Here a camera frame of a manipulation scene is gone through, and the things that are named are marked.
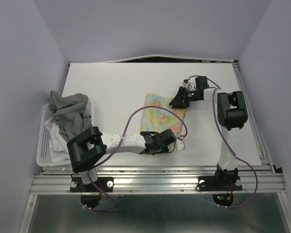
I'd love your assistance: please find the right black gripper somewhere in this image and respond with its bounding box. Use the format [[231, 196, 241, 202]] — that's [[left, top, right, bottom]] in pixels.
[[169, 86, 200, 109]]

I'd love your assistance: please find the floral pastel skirt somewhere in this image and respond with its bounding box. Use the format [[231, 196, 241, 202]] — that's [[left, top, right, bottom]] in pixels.
[[141, 93, 186, 135]]

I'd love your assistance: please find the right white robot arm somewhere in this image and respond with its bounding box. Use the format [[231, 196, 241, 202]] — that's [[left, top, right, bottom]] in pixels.
[[169, 75, 248, 192]]

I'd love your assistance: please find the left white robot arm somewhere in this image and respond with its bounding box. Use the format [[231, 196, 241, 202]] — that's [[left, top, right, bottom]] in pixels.
[[67, 127, 178, 191]]

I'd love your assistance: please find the grey skirt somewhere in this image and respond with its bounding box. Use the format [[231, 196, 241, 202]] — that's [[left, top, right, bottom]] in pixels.
[[48, 90, 93, 142]]

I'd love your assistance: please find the white skirt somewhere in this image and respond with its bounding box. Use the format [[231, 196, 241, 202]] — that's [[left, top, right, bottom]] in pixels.
[[45, 119, 70, 163]]

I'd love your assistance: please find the white plastic laundry basket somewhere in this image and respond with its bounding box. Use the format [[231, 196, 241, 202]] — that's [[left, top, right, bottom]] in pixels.
[[35, 99, 95, 167]]

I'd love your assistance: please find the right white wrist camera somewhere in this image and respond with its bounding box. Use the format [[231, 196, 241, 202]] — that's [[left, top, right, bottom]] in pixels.
[[182, 78, 196, 91]]

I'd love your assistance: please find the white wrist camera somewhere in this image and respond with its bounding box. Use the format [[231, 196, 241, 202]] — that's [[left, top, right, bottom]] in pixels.
[[175, 138, 185, 151], [182, 78, 196, 91]]

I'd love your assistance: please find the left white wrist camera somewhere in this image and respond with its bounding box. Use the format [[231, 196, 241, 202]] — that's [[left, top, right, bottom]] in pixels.
[[175, 138, 185, 151]]

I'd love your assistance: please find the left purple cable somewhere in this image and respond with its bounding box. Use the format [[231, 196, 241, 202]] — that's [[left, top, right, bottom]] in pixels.
[[82, 107, 188, 211]]

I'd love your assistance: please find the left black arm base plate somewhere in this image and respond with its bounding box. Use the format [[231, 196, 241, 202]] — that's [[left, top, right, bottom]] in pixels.
[[70, 176, 114, 193]]

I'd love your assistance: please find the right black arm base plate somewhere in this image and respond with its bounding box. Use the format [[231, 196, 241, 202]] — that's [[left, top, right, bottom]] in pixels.
[[195, 176, 243, 192]]

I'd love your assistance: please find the aluminium frame rail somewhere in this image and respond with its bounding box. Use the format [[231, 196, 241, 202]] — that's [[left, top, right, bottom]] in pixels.
[[19, 163, 291, 233]]

